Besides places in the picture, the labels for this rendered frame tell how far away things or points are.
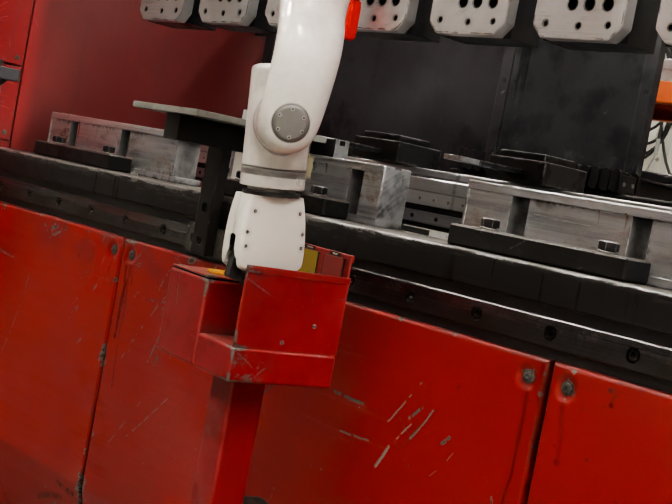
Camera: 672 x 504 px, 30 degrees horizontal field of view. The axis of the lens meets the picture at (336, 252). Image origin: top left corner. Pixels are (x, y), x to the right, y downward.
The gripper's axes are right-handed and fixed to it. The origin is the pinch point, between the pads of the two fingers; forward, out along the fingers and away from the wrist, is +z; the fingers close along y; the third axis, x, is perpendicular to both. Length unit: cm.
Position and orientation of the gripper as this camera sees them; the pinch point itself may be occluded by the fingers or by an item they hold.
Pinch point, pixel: (258, 309)
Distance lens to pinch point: 163.6
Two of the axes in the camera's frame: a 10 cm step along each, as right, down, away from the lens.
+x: 5.6, 1.5, -8.2
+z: -1.1, 9.9, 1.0
